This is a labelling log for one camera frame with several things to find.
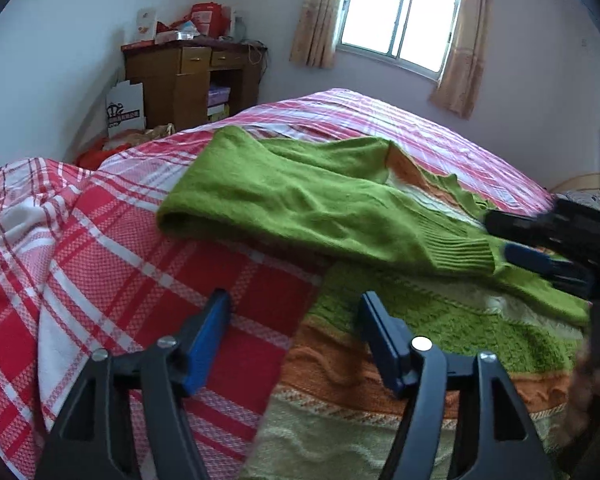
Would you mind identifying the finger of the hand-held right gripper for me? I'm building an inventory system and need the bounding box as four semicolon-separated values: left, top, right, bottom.
502;242;597;297
484;209;552;247

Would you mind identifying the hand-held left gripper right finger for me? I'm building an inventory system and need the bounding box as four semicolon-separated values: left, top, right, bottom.
357;291;556;480

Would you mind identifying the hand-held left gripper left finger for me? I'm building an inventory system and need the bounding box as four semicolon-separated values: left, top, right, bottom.
35;287;233;480

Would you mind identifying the green striped knit sweater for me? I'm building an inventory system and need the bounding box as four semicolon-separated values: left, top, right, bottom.
156;125;593;480

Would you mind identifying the person's right hand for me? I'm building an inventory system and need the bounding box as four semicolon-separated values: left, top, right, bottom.
572;340;600;412

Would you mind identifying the wooden headboard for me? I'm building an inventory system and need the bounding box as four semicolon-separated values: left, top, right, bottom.
550;172;600;196

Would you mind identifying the red plaid bed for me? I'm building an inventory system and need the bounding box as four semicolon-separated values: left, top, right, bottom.
0;87;556;480

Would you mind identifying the beige curtain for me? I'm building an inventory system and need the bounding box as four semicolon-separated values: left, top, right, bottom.
290;0;354;70
429;0;496;121

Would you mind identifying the gold patterned bag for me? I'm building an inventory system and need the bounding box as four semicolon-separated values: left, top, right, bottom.
130;122;177;144

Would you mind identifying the red plastic bag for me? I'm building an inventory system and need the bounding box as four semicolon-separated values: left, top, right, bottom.
75;137;131;169

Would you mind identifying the stack of books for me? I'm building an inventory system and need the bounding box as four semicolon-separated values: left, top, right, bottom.
207;85;232;121

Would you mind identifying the window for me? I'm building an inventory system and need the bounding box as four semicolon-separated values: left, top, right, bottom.
336;0;467;81

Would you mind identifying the white paper bag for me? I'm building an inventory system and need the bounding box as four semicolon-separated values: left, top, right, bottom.
105;80;147;139

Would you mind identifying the brown wooden desk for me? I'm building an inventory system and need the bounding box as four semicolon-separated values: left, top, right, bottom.
121;39;269;134

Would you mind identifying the red gift bag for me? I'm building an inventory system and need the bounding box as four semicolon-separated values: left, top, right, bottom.
190;3;236;39

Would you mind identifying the white card box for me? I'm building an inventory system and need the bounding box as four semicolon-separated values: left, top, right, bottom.
135;7;160;44

